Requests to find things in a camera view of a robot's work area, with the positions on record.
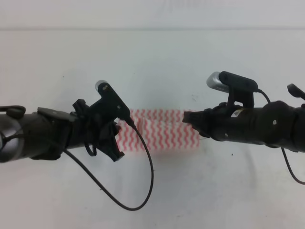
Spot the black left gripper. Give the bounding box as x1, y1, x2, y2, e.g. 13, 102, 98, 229
66, 99, 124, 162

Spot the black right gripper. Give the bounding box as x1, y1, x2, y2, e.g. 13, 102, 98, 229
182, 105, 263, 143

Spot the pink white wavy striped towel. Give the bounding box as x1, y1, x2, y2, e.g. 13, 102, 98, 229
116, 109, 200, 152

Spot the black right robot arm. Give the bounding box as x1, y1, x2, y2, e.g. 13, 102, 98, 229
183, 83, 305, 152

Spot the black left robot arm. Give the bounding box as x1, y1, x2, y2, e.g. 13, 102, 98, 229
0, 99, 124, 163

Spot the black left camera cable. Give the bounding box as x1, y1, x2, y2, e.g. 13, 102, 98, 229
64, 118, 155, 211

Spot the black camera cable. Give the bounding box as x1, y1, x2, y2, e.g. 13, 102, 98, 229
64, 118, 155, 211
256, 88, 305, 186

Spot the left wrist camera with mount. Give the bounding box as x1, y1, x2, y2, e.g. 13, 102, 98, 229
92, 80, 130, 121

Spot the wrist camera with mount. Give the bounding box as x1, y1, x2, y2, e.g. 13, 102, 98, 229
206, 71, 259, 108
92, 80, 130, 121

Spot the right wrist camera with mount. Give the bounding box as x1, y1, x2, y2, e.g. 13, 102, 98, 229
206, 71, 259, 108

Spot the black right camera cable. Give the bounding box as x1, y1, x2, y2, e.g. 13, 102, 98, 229
256, 88, 305, 186

